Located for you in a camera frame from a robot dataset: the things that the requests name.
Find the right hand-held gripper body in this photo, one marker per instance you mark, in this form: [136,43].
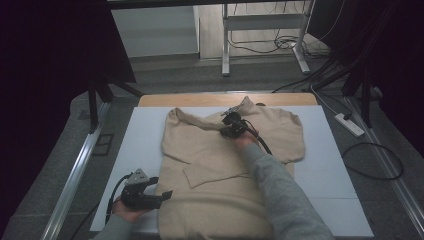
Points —
[233,128]

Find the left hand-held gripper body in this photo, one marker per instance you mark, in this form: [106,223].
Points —
[138,201]

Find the beige sweater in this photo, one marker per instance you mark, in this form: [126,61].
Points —
[206,156]

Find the person's left hand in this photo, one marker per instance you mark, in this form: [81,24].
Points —
[128,214]

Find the person's right hand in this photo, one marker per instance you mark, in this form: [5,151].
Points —
[245,139]

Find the dark table grommet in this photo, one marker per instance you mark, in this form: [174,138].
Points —
[261,104]

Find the light grey table mat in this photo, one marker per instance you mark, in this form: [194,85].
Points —
[143,133]

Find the black tripod stand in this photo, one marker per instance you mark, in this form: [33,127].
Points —
[366,100]
[93,106]

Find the white power strip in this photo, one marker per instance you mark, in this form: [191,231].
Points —
[349,125]

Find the dark curtain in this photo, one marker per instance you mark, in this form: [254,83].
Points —
[50,83]
[393,50]

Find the black square floor frame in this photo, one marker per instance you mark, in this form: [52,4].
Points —
[103,145]

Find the aluminium floor rail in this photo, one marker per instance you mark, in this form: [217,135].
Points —
[383,156]
[80,166]

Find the white metal stand frame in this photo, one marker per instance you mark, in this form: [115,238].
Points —
[226,43]

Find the white wall panel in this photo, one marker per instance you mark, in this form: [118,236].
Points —
[153,31]

